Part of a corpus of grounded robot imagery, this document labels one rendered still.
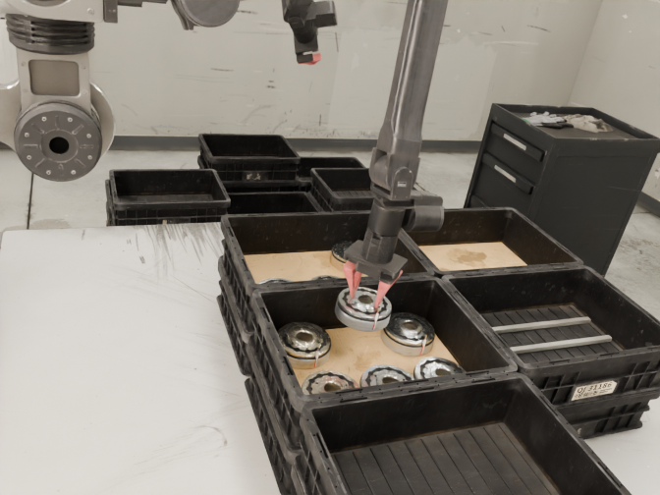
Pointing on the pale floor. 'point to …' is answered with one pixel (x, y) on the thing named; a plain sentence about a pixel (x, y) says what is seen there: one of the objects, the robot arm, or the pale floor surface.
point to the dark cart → (564, 176)
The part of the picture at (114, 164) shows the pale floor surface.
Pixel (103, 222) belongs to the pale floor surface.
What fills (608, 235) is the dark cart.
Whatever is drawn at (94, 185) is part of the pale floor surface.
